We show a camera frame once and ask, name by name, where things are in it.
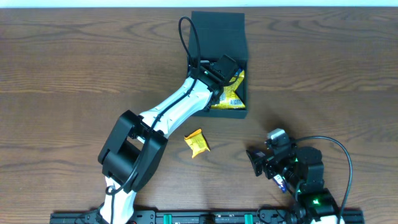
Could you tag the small yellow cracker packet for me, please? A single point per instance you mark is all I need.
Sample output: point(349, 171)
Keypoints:
point(197, 142)

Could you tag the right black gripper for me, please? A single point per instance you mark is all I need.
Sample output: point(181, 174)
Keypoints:
point(270, 163)

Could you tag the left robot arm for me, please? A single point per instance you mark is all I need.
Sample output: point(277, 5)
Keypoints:
point(135, 146)

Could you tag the dark green open box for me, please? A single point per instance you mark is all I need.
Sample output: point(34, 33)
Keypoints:
point(223, 33)

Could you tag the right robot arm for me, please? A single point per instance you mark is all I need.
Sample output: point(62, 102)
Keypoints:
point(300, 170)

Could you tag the yellow Hacks candy bag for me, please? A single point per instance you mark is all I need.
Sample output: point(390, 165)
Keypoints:
point(229, 100)

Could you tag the dark blue chocolate bar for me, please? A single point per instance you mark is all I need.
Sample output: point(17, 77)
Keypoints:
point(281, 183)

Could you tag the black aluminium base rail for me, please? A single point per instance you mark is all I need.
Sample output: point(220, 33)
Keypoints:
point(152, 217)

